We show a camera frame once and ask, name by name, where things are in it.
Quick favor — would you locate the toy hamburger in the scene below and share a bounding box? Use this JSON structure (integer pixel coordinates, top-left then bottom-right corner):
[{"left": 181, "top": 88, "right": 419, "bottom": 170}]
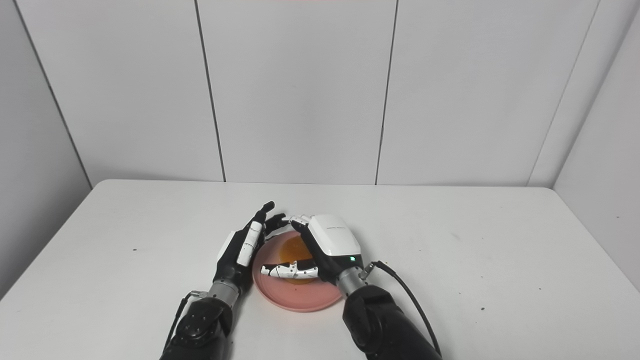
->
[{"left": 277, "top": 236, "right": 318, "bottom": 286}]

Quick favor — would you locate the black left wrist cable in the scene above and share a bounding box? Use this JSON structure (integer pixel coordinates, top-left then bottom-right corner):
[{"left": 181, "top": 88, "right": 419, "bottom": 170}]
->
[{"left": 162, "top": 291, "right": 208, "bottom": 352}]

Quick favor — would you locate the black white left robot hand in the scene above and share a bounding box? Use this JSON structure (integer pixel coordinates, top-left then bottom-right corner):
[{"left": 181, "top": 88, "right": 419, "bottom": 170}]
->
[{"left": 212, "top": 201, "right": 289, "bottom": 296}]

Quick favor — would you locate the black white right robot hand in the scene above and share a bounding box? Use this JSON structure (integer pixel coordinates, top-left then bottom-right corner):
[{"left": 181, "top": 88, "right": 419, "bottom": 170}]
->
[{"left": 260, "top": 214, "right": 363, "bottom": 284}]

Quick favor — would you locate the pink round plate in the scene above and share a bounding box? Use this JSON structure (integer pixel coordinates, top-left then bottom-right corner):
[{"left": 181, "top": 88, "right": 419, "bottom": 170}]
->
[{"left": 251, "top": 230, "right": 346, "bottom": 313}]

